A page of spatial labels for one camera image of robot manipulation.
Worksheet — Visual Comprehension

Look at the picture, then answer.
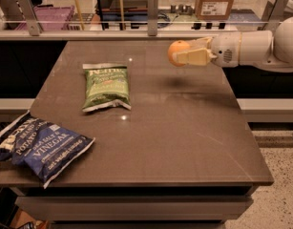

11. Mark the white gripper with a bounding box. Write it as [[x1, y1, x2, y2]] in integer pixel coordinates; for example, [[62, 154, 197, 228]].
[[175, 31, 273, 68]]

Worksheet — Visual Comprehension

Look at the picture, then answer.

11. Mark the orange fruit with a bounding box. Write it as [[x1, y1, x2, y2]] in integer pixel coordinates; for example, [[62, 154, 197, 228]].
[[167, 40, 190, 67]]

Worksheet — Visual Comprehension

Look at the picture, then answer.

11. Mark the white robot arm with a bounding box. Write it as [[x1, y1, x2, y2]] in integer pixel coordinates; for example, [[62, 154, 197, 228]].
[[168, 17, 293, 73]]

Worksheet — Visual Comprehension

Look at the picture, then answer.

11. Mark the green jalapeno chip bag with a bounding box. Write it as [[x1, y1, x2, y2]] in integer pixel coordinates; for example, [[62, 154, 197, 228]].
[[82, 63, 131, 113]]

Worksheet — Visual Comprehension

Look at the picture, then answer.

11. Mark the blue salt vinegar chip bag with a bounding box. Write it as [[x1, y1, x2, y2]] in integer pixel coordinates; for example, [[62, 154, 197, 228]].
[[0, 112, 94, 189]]

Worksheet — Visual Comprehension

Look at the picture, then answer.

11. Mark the cardboard box with label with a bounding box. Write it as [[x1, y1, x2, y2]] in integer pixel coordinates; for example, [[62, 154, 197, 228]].
[[195, 0, 234, 20]]

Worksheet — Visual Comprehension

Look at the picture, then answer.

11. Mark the purple plastic crate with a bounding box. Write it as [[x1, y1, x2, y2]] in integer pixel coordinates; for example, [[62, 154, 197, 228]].
[[14, 5, 75, 31]]

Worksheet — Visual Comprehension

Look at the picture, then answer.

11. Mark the grey middle railing post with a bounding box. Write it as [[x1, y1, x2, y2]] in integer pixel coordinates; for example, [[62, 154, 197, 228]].
[[147, 0, 158, 36]]

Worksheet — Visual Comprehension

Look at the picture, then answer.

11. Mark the grey railing post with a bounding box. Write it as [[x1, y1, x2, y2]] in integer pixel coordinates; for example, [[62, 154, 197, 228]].
[[262, 0, 292, 31], [147, 0, 158, 36], [17, 0, 42, 36]]

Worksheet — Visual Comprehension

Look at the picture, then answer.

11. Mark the grey right railing post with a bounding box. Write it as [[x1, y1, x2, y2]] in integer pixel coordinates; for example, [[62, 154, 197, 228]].
[[262, 0, 292, 31]]

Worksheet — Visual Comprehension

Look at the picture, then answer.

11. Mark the yellow broom handle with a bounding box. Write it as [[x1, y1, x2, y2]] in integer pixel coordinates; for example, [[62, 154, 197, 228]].
[[74, 0, 85, 31]]

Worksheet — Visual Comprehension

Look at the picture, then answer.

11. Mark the grey left railing post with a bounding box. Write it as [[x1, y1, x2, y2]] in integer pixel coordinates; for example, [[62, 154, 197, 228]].
[[17, 0, 42, 36]]

